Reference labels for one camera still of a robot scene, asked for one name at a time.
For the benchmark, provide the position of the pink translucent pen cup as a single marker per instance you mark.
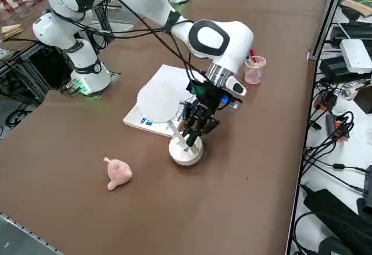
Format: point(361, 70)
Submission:
point(255, 78)

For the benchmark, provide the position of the clipboard with white paper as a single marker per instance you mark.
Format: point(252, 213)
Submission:
point(171, 76)

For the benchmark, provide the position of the aluminium frame post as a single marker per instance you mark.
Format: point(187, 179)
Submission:
point(328, 14)

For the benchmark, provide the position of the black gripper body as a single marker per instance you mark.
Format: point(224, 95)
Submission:
point(209, 98)

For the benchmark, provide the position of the yellow layered sponge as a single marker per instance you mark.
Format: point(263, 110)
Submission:
point(11, 30)

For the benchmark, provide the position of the red pen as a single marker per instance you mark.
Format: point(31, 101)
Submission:
point(252, 54)

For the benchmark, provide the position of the wrist camera with blue plug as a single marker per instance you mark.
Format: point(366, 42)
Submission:
point(236, 105)

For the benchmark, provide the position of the white paperback book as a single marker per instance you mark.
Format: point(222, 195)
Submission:
point(132, 121)

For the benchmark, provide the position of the black flat electronics box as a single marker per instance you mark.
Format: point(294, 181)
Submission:
point(359, 32)

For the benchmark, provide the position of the pink plush toy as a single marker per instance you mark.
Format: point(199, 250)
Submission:
point(117, 173)

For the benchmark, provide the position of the aluminium table edge rail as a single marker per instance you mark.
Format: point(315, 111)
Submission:
point(17, 231)

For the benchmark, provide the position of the black power adapter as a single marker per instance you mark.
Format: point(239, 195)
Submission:
point(334, 66)

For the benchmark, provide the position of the white foldable desk lamp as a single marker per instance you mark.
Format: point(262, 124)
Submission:
point(158, 104)

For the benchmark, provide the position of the yellow-green ruler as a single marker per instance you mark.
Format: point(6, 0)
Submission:
point(255, 68)

